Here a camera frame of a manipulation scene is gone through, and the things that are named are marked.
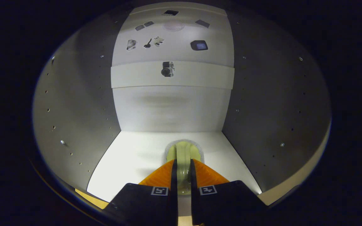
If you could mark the dark grey cabinet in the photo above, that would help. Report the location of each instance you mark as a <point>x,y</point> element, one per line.
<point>262,110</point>

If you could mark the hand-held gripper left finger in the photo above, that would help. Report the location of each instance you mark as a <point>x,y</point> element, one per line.
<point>143,204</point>

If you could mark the pale green cup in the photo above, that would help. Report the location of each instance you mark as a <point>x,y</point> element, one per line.
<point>184,150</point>

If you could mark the white cabinet shelf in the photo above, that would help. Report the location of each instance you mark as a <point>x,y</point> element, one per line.
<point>130,163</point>

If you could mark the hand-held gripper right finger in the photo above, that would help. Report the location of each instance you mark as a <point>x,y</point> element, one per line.
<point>225,204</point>

